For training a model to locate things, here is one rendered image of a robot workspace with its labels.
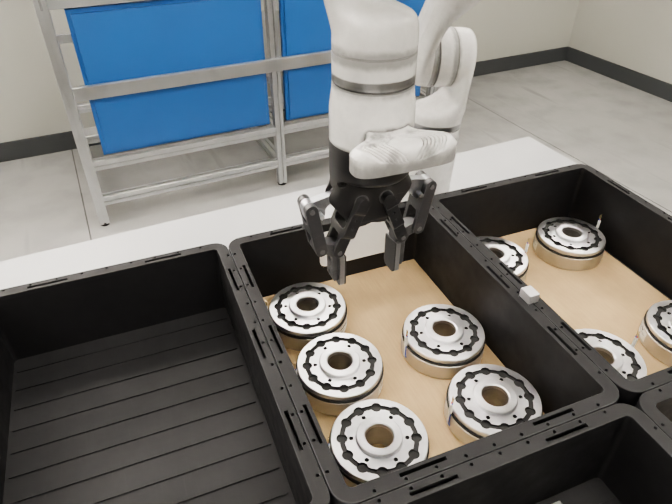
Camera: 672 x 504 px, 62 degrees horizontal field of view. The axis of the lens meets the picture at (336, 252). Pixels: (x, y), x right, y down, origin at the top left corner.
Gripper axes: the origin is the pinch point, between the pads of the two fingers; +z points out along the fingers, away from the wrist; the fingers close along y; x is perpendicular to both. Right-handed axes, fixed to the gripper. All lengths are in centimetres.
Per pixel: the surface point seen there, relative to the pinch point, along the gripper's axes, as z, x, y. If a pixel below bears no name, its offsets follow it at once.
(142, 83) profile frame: 40, -183, 9
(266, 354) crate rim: 7.4, 1.7, 11.8
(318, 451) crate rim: 7.4, 14.4, 10.9
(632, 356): 14.5, 12.0, -30.2
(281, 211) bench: 30, -59, -8
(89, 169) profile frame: 73, -185, 37
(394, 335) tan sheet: 17.3, -4.4, -6.8
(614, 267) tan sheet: 17.3, -4.7, -44.7
